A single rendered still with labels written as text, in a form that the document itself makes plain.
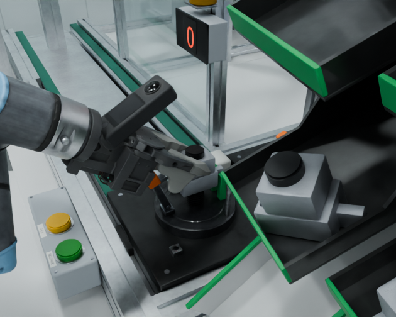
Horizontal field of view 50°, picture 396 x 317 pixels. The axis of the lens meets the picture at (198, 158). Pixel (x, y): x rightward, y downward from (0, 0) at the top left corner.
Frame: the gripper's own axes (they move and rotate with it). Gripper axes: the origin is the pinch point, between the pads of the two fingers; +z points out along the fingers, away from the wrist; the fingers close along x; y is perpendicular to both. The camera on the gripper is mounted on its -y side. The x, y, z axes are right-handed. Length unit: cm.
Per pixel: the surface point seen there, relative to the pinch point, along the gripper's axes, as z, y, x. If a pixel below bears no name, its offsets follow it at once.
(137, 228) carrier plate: -3.0, 15.0, -0.5
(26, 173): -7, 31, -42
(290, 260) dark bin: -13.6, -4.7, 31.5
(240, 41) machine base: 71, -24, -95
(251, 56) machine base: 66, -20, -79
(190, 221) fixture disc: 2.1, 9.1, 4.0
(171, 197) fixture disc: 1.9, 9.2, -2.7
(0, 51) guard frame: -14, 16, -82
